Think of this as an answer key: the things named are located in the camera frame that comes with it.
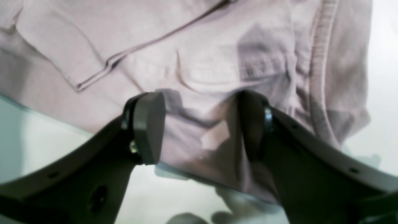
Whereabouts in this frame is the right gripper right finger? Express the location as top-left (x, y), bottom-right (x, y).
top-left (238, 90), bottom-right (398, 224)

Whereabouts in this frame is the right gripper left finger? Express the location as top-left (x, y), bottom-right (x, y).
top-left (1, 92), bottom-right (166, 224)

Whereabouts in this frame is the pink T-shirt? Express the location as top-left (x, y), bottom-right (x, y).
top-left (1, 0), bottom-right (373, 204)

